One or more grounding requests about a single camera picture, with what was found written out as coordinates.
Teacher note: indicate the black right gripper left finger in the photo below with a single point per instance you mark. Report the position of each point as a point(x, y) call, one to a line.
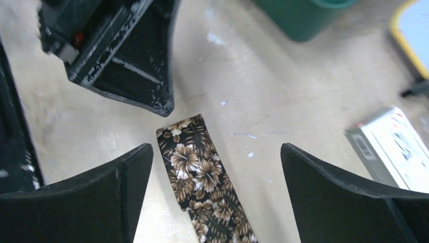
point(102, 204)

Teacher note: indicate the green compartment tray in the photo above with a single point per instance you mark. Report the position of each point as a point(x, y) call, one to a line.
point(302, 20)

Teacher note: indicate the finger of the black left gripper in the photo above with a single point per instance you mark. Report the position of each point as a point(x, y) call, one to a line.
point(20, 170)

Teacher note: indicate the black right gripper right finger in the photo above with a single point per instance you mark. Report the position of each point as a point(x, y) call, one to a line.
point(331, 204)

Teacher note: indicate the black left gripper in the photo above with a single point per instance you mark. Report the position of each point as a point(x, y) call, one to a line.
point(121, 50)

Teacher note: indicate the whiteboard with yellow frame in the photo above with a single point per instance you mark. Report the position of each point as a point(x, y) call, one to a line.
point(409, 28)

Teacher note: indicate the brown floral tie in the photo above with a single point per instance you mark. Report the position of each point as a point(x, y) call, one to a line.
point(201, 184)

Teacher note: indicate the small white cardboard box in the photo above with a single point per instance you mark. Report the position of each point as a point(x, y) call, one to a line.
point(391, 150)

